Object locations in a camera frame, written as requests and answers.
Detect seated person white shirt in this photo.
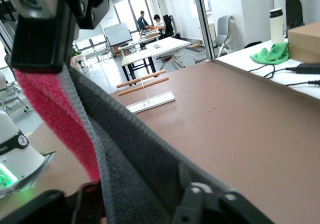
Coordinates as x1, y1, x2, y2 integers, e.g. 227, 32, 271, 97
152, 14, 167, 38

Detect black power adapter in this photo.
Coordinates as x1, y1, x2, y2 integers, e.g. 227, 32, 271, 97
296, 63, 320, 75

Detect green potted plant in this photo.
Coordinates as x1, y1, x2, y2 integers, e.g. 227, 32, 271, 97
71, 45, 83, 57

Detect white rack base tray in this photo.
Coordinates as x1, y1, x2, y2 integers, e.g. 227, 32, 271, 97
125, 91, 176, 115

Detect whiteboard on stand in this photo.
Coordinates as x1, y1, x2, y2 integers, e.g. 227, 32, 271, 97
103, 22, 132, 47

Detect white bottle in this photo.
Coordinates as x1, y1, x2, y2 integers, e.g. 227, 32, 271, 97
268, 7, 285, 45

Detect metal frame post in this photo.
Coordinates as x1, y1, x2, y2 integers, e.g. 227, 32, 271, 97
196, 0, 216, 61

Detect black plug cable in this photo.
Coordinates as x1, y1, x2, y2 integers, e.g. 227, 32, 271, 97
285, 79, 320, 87

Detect wooden rack rod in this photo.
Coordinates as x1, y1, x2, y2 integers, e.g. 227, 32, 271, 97
116, 69, 167, 89
117, 77, 170, 97

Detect standing person dark shirt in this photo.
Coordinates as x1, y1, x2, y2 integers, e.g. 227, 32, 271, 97
136, 10, 149, 34

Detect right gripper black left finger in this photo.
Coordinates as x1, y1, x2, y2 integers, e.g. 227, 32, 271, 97
72, 181, 106, 224

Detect clear rack stand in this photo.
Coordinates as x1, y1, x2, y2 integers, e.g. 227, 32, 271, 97
139, 76, 154, 106

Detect black office chair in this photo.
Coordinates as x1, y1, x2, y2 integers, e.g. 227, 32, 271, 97
162, 14, 175, 38

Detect light table black legs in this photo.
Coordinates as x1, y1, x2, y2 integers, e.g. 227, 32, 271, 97
120, 51, 154, 82

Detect white desk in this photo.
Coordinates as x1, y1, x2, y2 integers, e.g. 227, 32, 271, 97
216, 39, 320, 101

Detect white office table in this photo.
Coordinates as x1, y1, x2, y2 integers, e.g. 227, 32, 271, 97
144, 36, 192, 71

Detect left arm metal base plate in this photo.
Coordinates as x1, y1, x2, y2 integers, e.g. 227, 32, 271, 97
0, 150, 57, 198

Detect green cloth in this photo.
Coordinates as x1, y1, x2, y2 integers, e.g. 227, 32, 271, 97
249, 42, 291, 65

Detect grey office chair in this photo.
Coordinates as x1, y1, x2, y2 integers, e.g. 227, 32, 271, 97
193, 15, 237, 64

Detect brown cardboard box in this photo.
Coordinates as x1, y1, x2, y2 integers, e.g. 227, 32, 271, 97
287, 21, 320, 64

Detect black adapter cable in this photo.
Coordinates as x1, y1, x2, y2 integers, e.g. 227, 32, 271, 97
248, 63, 298, 80

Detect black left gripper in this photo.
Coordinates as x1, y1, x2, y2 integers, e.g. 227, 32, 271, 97
7, 0, 111, 73

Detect pink and grey cloth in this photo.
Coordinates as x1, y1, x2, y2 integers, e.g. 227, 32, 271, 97
12, 65, 241, 224

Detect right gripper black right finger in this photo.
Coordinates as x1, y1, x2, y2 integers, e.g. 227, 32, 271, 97
172, 162, 221, 224

